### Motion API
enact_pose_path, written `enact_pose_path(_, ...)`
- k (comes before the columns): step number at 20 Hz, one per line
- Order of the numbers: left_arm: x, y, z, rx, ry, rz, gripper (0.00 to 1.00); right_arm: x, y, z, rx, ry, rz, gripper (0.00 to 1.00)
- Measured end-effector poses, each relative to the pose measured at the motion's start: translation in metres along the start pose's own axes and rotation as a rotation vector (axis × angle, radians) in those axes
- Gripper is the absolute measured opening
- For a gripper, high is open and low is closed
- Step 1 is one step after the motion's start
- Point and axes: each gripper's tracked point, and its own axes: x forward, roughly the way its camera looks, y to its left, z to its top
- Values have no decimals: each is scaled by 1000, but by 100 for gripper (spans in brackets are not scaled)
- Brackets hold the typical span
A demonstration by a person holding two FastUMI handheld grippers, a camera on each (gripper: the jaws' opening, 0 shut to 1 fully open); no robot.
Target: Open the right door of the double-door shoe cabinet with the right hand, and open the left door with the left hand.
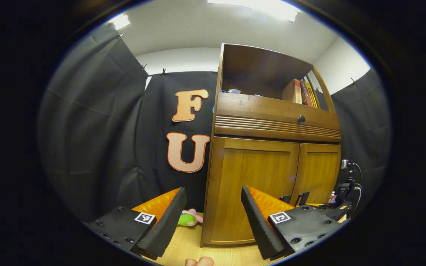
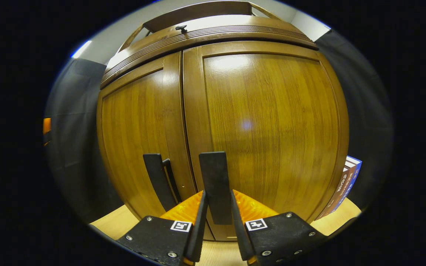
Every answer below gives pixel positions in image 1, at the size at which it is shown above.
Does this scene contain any red book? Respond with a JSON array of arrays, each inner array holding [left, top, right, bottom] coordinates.
[[300, 80, 313, 108]]

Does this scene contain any wooden double-door shoe cabinet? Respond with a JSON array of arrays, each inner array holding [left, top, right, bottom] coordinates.
[[200, 43, 342, 248]]

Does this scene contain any green and pink plush toy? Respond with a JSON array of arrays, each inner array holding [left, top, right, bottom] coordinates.
[[177, 209, 203, 227]]

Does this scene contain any yellow book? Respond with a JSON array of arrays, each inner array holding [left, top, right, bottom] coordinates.
[[305, 80, 319, 109]]

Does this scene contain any small ceiling light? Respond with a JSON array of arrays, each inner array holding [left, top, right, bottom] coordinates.
[[111, 14, 131, 31]]

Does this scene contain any wooden shoe cabinet door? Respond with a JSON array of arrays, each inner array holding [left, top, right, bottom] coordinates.
[[290, 143, 342, 207], [203, 137, 300, 246]]

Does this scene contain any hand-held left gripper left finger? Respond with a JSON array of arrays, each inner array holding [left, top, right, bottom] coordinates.
[[84, 187, 187, 261]]

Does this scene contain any wooden drawer with black knob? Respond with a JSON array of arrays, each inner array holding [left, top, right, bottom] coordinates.
[[214, 92, 342, 143]]

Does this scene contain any black backdrop cloth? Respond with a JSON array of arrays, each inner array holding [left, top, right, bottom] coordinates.
[[37, 24, 392, 224]]

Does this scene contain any brown book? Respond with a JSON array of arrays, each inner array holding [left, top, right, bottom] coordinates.
[[282, 78, 303, 105]]

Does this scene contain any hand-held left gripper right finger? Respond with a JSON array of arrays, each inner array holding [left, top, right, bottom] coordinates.
[[241, 185, 351, 261]]

